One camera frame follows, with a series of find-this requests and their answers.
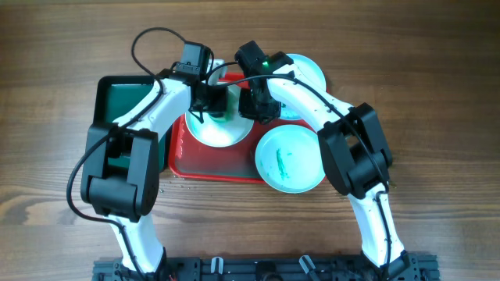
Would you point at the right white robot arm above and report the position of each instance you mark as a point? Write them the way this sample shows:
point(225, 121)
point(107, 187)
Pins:
point(354, 151)

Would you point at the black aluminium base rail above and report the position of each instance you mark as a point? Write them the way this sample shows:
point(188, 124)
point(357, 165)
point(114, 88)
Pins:
point(408, 267)

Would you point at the white plate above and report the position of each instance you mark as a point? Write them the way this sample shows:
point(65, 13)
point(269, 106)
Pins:
point(311, 71)
point(221, 132)
point(288, 159)

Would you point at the dark green tray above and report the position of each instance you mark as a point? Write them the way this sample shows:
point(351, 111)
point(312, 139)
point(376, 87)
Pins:
point(116, 96)

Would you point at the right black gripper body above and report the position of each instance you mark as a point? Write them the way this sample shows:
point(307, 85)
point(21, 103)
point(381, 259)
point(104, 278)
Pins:
point(254, 108)

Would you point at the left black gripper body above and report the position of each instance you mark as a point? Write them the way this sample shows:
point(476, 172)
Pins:
point(214, 100)

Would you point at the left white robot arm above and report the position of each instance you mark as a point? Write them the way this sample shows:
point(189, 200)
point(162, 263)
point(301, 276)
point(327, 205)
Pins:
point(124, 197)

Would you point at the green yellow sponge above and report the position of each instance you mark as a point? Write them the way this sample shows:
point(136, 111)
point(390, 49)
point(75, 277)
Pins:
point(219, 117)

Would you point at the red plastic tray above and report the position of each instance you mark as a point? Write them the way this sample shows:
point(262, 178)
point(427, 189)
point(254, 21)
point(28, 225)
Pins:
point(189, 158)

